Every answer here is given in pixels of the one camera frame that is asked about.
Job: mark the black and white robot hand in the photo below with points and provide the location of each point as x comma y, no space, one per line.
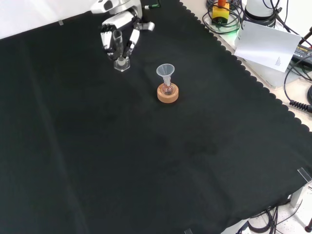
119,20

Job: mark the clear glass graduated cylinder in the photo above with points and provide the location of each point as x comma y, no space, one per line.
121,65

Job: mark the clear glass round-bottom flask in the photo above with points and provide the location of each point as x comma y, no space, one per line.
167,89

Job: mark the clear tape piece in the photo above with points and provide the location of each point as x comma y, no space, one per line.
61,23
306,174
188,231

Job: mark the clear plastic funnel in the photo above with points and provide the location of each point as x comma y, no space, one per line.
165,70

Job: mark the yellow stop button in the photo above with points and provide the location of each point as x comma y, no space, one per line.
220,13

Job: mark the black cloth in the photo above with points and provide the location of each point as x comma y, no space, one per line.
122,146

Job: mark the white paper sheet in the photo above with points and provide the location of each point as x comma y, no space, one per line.
265,46

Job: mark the pale board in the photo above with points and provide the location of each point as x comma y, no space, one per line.
275,78

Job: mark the black power adapter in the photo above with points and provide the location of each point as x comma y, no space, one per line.
303,54

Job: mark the metal bench leg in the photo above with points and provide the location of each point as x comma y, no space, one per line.
298,196

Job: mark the tripod leg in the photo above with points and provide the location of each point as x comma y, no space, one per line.
308,225

